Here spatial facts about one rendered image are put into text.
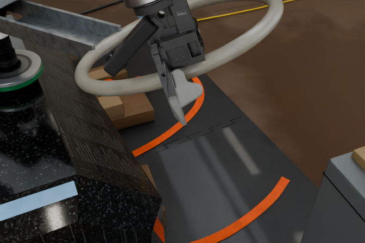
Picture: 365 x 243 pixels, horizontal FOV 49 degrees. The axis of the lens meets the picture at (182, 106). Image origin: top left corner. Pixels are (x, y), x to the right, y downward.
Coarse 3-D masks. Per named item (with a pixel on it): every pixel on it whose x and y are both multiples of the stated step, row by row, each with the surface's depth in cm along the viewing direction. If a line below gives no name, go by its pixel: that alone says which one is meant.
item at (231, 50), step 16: (192, 0) 109; (208, 0) 106; (224, 0) 104; (240, 0) 101; (256, 0) 95; (272, 0) 84; (272, 16) 76; (128, 32) 108; (256, 32) 72; (96, 48) 100; (224, 48) 70; (240, 48) 70; (80, 64) 92; (208, 64) 69; (80, 80) 82; (96, 80) 78; (112, 80) 75; (128, 80) 72; (144, 80) 70
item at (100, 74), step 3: (99, 69) 271; (102, 69) 271; (90, 72) 268; (93, 72) 268; (96, 72) 268; (99, 72) 268; (102, 72) 268; (105, 72) 268; (90, 75) 265; (93, 75) 265; (96, 75) 265; (99, 75) 265; (102, 75) 265; (105, 75) 265; (108, 75) 266; (93, 78) 263; (96, 78) 263; (99, 78) 263; (102, 78) 264
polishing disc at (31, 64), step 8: (24, 56) 140; (32, 56) 140; (24, 64) 136; (32, 64) 136; (40, 64) 136; (16, 72) 132; (24, 72) 132; (32, 72) 132; (0, 80) 129; (8, 80) 129; (16, 80) 129; (24, 80) 130
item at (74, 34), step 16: (0, 16) 112; (32, 16) 121; (48, 16) 117; (64, 16) 114; (80, 16) 111; (0, 32) 115; (16, 32) 111; (32, 32) 107; (48, 32) 104; (64, 32) 113; (80, 32) 113; (96, 32) 111; (112, 32) 108; (64, 48) 104; (80, 48) 101; (112, 48) 106
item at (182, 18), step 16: (176, 0) 62; (160, 16) 66; (176, 16) 64; (160, 32) 65; (176, 32) 65; (192, 32) 63; (160, 48) 65; (176, 48) 66; (192, 48) 65; (176, 64) 67; (192, 64) 66
